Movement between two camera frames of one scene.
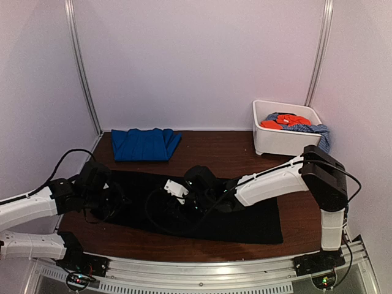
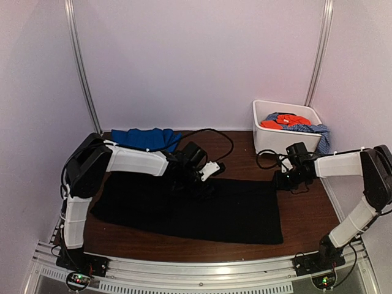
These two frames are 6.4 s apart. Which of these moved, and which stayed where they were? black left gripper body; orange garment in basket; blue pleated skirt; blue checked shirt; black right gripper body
Moved: black right gripper body; black left gripper body
Stayed: orange garment in basket; blue pleated skirt; blue checked shirt
